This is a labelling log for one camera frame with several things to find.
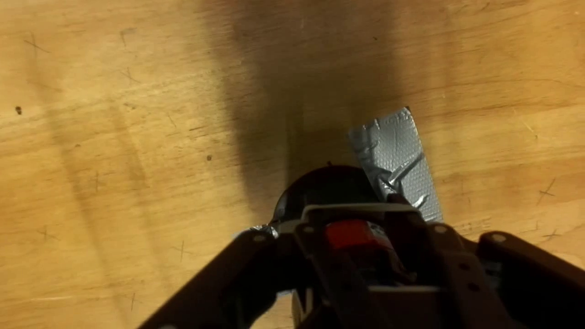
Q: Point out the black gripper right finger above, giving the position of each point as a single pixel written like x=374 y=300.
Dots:
x=449 y=275

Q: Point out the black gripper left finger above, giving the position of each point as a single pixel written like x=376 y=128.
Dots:
x=243 y=275

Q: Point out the dark brown cup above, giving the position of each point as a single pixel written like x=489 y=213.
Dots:
x=329 y=185

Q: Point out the small red object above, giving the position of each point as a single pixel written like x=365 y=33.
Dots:
x=349 y=233

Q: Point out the grey duct tape piece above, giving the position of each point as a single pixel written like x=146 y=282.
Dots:
x=398 y=152

